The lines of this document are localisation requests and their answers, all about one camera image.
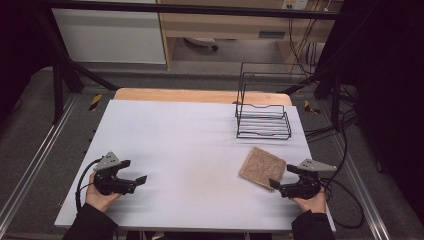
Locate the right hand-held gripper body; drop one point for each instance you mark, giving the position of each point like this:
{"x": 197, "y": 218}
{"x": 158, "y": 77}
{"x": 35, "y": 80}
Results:
{"x": 305, "y": 186}

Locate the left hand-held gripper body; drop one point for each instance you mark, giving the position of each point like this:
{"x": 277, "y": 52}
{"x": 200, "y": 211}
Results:
{"x": 107, "y": 181}

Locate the brown square cloth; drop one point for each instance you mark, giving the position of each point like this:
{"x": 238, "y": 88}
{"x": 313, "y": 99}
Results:
{"x": 261, "y": 168}

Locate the person's right hand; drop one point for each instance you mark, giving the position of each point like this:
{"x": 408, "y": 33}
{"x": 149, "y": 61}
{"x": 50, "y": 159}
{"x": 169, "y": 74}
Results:
{"x": 315, "y": 204}

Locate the person's left hand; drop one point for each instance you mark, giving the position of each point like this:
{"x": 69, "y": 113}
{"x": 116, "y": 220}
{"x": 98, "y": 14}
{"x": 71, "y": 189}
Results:
{"x": 98, "y": 200}

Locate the white table board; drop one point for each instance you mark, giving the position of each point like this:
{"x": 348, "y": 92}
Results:
{"x": 193, "y": 150}

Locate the yellow black floor tape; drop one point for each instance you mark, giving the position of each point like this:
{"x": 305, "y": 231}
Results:
{"x": 310, "y": 107}
{"x": 95, "y": 102}

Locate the wooden table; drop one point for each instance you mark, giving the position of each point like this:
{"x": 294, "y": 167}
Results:
{"x": 186, "y": 95}

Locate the white cabinet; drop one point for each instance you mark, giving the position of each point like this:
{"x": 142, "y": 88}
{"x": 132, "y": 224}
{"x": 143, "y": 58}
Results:
{"x": 110, "y": 36}

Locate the black curtain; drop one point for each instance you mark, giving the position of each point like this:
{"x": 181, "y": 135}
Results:
{"x": 16, "y": 50}
{"x": 390, "y": 83}

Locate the office chair base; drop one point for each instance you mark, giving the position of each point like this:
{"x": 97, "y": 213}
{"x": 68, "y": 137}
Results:
{"x": 203, "y": 42}

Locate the wooden desk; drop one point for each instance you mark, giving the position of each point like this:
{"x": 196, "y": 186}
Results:
{"x": 233, "y": 25}

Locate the aluminium floor rail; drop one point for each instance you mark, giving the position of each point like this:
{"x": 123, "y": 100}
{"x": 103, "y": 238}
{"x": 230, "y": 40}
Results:
{"x": 33, "y": 156}
{"x": 366, "y": 193}

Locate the white wall socket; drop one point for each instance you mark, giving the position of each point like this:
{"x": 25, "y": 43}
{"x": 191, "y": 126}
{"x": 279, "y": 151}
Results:
{"x": 295, "y": 4}

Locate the black metal frame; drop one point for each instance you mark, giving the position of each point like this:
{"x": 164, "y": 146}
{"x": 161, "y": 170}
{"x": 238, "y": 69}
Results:
{"x": 200, "y": 9}

